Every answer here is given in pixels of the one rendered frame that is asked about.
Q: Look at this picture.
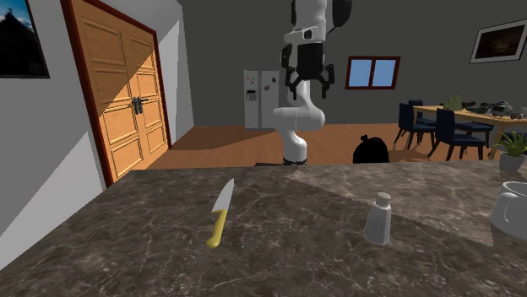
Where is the white-framed dark wall picture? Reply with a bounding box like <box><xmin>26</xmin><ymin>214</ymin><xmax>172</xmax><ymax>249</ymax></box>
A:
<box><xmin>469</xmin><ymin>18</ymin><xmax>527</xmax><ymax>65</ymax></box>

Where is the wooden dining table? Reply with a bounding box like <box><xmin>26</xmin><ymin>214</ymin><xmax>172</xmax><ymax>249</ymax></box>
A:
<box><xmin>412</xmin><ymin>94</ymin><xmax>527</xmax><ymax>159</ymax></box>

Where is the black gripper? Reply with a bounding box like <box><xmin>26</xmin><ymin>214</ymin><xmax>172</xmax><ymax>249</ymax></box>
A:
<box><xmin>285</xmin><ymin>42</ymin><xmax>336</xmax><ymax>101</ymax></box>

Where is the red-framed window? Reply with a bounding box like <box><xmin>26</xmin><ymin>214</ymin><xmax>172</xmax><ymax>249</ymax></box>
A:
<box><xmin>344</xmin><ymin>55</ymin><xmax>402</xmax><ymax>91</ymax></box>

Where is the black-framed wall picture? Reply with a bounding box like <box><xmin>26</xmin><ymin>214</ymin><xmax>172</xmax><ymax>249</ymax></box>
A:
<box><xmin>0</xmin><ymin>0</ymin><xmax>52</xmax><ymax>80</ymax></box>

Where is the dark blue dining chair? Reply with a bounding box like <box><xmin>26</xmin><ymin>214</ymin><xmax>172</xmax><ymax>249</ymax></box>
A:
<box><xmin>454</xmin><ymin>121</ymin><xmax>496</xmax><ymax>149</ymax></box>
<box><xmin>407</xmin><ymin>98</ymin><xmax>437</xmax><ymax>127</ymax></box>
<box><xmin>427</xmin><ymin>108</ymin><xmax>488</xmax><ymax>162</ymax></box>
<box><xmin>393</xmin><ymin>102</ymin><xmax>437</xmax><ymax>150</ymax></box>

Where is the potted green plant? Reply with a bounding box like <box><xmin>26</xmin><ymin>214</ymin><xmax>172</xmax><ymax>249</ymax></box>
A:
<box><xmin>491</xmin><ymin>130</ymin><xmax>527</xmax><ymax>174</ymax></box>

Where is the yellow-handled kitchen knife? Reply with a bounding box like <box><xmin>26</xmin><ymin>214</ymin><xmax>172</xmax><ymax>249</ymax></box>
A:
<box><xmin>205</xmin><ymin>177</ymin><xmax>236</xmax><ymax>250</ymax></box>

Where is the black rubbish bag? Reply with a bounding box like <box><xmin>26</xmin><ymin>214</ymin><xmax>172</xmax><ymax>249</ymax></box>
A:
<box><xmin>352</xmin><ymin>134</ymin><xmax>390</xmax><ymax>165</ymax></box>

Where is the white salt shaker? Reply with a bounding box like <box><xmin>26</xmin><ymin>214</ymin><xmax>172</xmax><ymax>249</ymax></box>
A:
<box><xmin>363</xmin><ymin>191</ymin><xmax>393</xmax><ymax>246</ymax></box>

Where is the wooden double door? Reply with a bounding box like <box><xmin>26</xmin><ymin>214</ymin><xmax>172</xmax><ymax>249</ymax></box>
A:
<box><xmin>59</xmin><ymin>0</ymin><xmax>173</xmax><ymax>188</ymax></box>

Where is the white mug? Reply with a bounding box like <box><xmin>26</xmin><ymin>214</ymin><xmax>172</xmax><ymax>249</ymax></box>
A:
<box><xmin>489</xmin><ymin>180</ymin><xmax>527</xmax><ymax>242</ymax></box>

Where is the grey refrigerator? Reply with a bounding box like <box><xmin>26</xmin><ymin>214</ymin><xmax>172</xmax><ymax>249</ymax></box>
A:
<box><xmin>242</xmin><ymin>69</ymin><xmax>281</xmax><ymax>132</ymax></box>

